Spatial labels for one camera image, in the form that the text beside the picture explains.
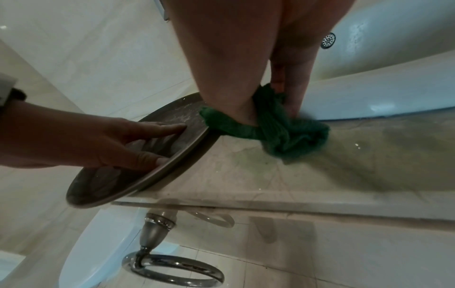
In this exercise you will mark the white toilet lid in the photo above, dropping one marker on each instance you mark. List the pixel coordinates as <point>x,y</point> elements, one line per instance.
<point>96,253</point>

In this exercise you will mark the white round sink basin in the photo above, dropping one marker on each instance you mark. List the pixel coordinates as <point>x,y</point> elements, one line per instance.
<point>391,84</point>

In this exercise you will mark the person's left hand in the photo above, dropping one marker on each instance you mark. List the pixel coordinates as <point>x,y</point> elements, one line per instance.
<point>71,140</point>

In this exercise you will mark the dark round metal tray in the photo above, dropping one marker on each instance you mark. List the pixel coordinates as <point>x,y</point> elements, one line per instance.
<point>106,182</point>

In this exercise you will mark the person's right hand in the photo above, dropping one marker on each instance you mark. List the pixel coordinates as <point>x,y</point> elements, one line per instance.
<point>231,56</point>

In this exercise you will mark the green cloth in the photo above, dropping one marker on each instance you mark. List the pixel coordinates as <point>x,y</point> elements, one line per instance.
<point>284,135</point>

